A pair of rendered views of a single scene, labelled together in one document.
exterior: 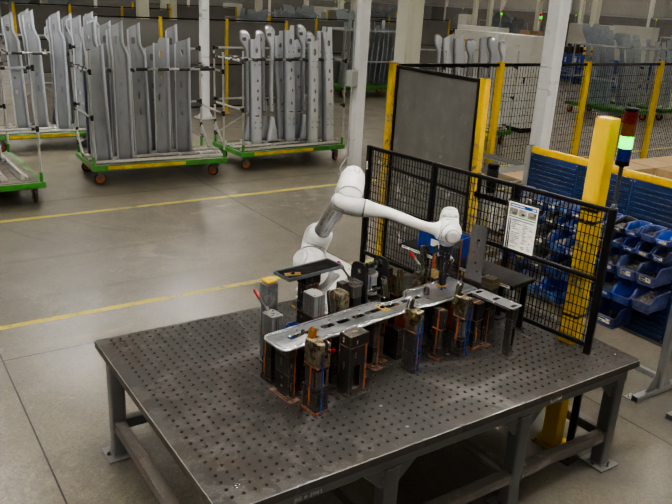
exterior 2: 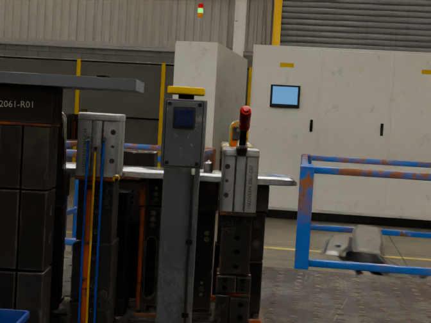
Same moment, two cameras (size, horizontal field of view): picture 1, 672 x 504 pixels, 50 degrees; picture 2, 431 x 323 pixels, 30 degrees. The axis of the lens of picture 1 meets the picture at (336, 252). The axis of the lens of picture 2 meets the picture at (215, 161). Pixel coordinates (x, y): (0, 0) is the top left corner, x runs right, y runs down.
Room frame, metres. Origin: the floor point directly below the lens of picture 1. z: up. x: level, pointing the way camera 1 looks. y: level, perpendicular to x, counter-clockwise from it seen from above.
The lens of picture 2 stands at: (4.33, 1.25, 1.11)
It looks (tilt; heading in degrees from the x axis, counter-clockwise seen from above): 3 degrees down; 222
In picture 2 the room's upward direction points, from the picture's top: 3 degrees clockwise
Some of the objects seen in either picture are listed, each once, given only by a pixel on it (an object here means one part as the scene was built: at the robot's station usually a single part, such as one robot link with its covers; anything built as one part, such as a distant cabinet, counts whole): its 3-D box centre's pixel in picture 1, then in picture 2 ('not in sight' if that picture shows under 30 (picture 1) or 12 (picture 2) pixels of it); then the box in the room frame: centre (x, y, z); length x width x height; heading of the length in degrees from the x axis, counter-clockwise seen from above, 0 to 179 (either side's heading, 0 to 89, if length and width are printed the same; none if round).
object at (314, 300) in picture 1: (312, 328); (96, 223); (3.35, 0.10, 0.90); 0.13 x 0.10 x 0.41; 42
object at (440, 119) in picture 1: (427, 185); not in sight; (6.19, -0.77, 1.00); 1.34 x 0.14 x 2.00; 35
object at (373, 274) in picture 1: (368, 300); not in sight; (3.67, -0.20, 0.94); 0.18 x 0.13 x 0.49; 132
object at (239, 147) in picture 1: (280, 104); not in sight; (11.52, 1.02, 0.88); 1.91 x 1.01 x 1.76; 127
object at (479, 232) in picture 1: (476, 253); not in sight; (3.93, -0.81, 1.17); 0.12 x 0.01 x 0.34; 42
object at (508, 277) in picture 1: (463, 261); not in sight; (4.20, -0.80, 1.02); 0.90 x 0.22 x 0.03; 42
